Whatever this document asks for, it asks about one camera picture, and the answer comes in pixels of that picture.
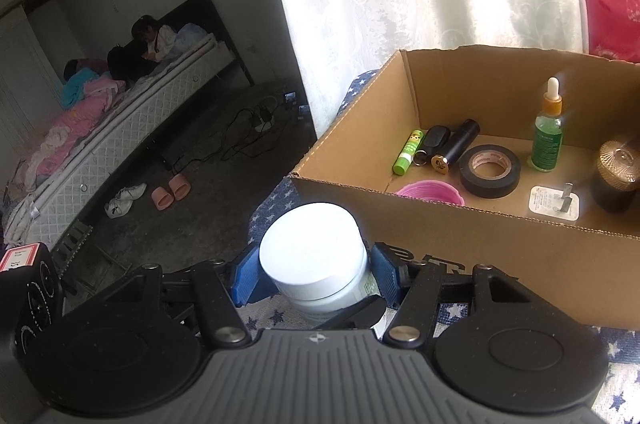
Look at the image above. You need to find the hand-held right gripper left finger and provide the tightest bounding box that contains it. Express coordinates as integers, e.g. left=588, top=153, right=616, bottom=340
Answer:
left=117, top=249, right=273, bottom=347

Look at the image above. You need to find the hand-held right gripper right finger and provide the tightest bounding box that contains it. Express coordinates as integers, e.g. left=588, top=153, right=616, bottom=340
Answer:
left=370, top=243, right=533, bottom=347

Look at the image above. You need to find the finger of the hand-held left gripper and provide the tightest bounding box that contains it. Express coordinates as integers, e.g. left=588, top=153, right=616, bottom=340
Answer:
left=320, top=296, right=386, bottom=331

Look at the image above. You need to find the white pill bottle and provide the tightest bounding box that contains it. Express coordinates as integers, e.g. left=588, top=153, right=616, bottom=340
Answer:
left=259, top=202, right=386, bottom=330

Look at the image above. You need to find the pink plastic bowl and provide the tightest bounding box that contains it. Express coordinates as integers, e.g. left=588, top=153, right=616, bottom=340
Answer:
left=395, top=181, right=466, bottom=207

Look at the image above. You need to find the brown cardboard box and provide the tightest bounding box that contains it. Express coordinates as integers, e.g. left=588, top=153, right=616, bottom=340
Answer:
left=289, top=45, right=640, bottom=330

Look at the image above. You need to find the green glue stick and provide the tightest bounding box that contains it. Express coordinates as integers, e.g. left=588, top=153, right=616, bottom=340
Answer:
left=392, top=130, right=426, bottom=176

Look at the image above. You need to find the black tape roll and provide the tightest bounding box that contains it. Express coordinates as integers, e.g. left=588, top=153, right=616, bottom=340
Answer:
left=459, top=145, right=522, bottom=197

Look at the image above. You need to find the black key fob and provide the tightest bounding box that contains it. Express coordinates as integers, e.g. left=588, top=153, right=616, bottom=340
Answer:
left=417, top=125, right=451, bottom=167

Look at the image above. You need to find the black lipstick tube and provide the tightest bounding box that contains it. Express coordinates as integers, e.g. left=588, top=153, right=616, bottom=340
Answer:
left=431, top=119, right=481, bottom=172

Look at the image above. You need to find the white charger plug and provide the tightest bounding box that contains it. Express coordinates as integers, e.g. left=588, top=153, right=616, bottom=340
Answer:
left=529, top=182, right=581, bottom=222

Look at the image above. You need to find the green dropper bottle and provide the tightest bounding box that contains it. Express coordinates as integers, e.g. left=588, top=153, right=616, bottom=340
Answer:
left=528, top=77, right=565, bottom=172

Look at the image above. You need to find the dark jar with gold lid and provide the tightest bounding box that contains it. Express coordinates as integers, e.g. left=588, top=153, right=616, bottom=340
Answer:
left=590, top=139, right=640, bottom=214

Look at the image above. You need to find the white shoe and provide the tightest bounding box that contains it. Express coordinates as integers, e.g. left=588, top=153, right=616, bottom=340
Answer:
left=116, top=183, right=148, bottom=202
left=104, top=198, right=133, bottom=220

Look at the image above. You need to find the bed with white mattress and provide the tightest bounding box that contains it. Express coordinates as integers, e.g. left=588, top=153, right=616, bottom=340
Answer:
left=0, top=0, right=256, bottom=250

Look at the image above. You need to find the pink bedding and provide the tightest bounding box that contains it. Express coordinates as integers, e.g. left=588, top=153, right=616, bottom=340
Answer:
left=15, top=74, right=128, bottom=185

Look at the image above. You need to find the white wardrobe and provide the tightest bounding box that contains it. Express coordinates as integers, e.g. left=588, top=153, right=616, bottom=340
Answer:
left=0, top=4, right=66, bottom=135

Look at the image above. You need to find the white star towel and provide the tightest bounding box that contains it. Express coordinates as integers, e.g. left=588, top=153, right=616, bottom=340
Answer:
left=235, top=294, right=640, bottom=424

